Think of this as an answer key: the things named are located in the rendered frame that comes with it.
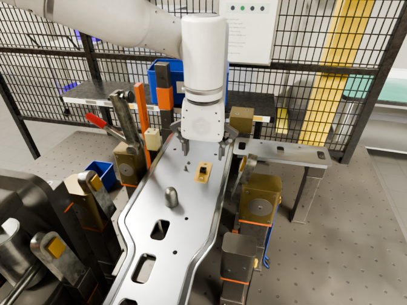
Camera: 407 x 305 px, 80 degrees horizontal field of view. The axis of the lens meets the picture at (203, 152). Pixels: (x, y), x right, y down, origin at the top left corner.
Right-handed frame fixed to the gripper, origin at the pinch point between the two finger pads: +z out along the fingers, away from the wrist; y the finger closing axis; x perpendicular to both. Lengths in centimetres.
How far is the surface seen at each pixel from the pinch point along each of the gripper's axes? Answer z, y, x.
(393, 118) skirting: 102, 182, 255
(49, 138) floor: 107, -201, 134
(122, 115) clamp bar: -9.5, -20.0, -1.9
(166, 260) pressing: 6.7, -1.4, -26.9
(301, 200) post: 24.9, 31.8, 13.2
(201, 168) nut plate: 5.5, -0.6, -0.1
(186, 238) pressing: 6.7, 1.0, -21.4
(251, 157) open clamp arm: -5.0, 12.2, -6.4
